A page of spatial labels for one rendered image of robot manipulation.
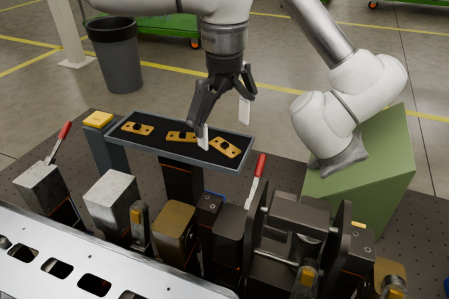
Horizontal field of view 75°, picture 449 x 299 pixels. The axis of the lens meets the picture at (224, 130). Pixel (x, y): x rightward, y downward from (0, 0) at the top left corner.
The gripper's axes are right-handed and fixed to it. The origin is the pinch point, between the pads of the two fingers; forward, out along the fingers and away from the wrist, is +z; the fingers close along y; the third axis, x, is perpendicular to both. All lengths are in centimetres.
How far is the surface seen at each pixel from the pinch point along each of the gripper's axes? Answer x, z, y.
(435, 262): 52, 51, -46
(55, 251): -14.7, 21.4, 40.8
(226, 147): 0.8, 4.7, 0.0
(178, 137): -11.3, 5.1, 5.8
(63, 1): -353, 44, -83
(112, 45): -237, 64, -79
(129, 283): 4.1, 21.4, 32.3
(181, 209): 2.0, 13.4, 15.9
